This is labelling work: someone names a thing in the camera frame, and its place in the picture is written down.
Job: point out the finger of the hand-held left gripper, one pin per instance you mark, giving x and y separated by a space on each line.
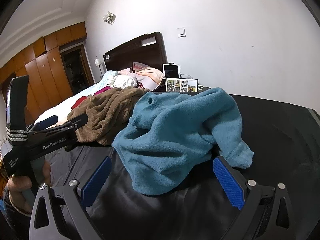
47 120
75 123

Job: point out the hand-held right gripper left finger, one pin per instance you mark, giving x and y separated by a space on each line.
97 180

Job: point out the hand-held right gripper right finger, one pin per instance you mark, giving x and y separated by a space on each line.
228 182

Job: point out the blue knit sweater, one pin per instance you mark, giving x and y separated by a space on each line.
175 135

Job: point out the person's left forearm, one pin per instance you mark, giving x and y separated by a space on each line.
15 226

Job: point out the person's left hand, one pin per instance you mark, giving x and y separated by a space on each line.
17 195

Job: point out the red cloth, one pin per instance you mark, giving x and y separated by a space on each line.
78 103

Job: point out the bed with white sheet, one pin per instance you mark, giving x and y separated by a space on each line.
75 96

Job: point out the brown fleece garment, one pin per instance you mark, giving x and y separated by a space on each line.
107 112

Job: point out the wooden wardrobe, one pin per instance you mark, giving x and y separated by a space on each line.
42 80

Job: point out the magenta cloth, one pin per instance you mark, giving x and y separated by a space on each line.
102 90

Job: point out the light blue patterned pillow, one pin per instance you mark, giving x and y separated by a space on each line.
108 76

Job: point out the white crumpled cloth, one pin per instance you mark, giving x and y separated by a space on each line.
123 81

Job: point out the white bedside lamp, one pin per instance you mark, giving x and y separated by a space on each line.
97 62

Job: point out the dark satin table cloth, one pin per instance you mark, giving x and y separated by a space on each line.
275 135

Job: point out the dark wooden headboard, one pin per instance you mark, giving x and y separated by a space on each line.
140 55

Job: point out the white tablet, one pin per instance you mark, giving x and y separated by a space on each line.
171 70

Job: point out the photo collage frame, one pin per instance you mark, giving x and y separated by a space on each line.
181 85

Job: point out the white flower wall decoration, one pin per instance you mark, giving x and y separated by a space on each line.
109 17

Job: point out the white wall switch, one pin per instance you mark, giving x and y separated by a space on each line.
181 32

